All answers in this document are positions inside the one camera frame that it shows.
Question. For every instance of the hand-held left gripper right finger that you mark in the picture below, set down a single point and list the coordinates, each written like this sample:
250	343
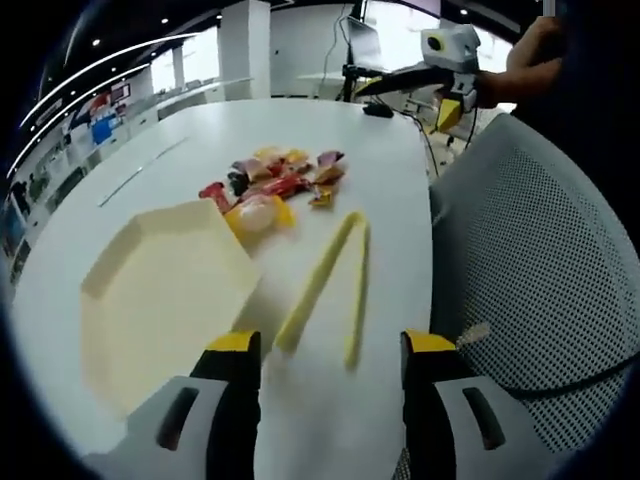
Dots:
465	425

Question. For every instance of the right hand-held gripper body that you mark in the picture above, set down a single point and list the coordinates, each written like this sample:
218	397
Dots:
450	50

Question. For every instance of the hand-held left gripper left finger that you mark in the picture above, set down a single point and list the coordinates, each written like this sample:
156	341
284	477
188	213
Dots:
150	430

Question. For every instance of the cream hexagonal container tray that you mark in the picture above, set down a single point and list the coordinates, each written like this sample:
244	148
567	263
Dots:
170	300

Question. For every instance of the pile of food snacks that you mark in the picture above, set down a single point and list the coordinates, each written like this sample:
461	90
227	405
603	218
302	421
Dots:
280	185

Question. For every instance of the yellow plastic food tongs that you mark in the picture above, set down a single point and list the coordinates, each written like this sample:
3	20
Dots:
320	280

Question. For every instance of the person's right hand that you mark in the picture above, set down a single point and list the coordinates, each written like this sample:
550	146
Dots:
530	55

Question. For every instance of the small black device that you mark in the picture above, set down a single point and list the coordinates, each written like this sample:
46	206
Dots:
377	110

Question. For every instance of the black laptop stand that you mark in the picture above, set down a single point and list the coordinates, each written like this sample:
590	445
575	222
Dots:
352	80

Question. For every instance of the open laptop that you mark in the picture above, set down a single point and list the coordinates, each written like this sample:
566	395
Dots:
365	42

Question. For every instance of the white background desk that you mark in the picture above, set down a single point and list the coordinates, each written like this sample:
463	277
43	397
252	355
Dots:
322	82

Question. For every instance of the person's dark clothing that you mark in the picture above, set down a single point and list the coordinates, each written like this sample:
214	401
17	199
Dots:
600	75

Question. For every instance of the grey mesh office chair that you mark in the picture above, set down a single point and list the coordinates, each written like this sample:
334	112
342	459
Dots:
540	250

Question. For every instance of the blue display sign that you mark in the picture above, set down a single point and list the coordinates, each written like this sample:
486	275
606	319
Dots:
106	127

